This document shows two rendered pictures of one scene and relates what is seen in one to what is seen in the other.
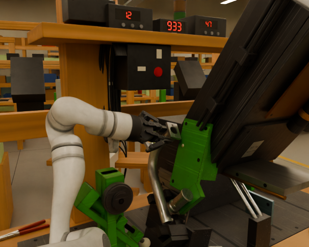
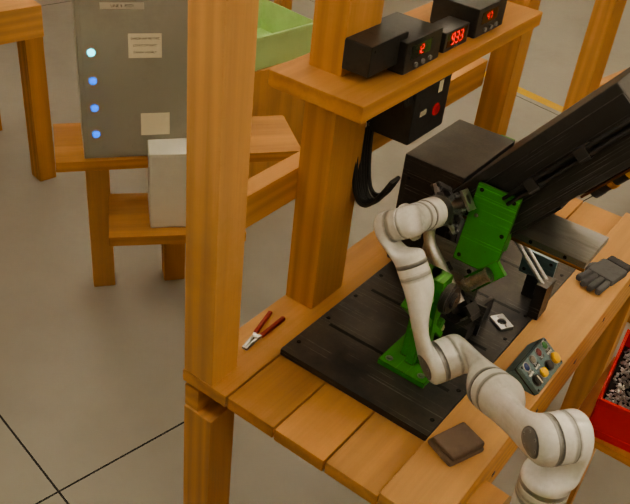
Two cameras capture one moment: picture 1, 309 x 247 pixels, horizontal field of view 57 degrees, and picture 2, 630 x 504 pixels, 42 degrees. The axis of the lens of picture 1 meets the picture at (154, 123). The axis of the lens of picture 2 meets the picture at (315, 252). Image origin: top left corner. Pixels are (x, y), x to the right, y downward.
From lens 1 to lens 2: 144 cm
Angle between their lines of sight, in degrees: 34
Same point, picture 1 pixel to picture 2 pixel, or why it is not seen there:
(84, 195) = not seen: hidden behind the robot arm
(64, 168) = (425, 288)
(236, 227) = (503, 285)
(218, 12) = not seen: outside the picture
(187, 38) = (472, 55)
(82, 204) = not seen: hidden behind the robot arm
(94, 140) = (343, 204)
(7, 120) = (250, 202)
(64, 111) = (416, 228)
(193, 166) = (492, 242)
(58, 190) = (423, 309)
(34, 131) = (270, 205)
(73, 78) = (338, 135)
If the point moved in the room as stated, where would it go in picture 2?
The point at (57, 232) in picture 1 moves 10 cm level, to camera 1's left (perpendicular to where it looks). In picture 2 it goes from (431, 345) to (389, 353)
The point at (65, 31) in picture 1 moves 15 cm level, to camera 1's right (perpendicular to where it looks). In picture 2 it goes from (378, 108) to (440, 102)
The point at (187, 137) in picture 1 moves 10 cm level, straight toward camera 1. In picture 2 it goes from (484, 207) to (501, 230)
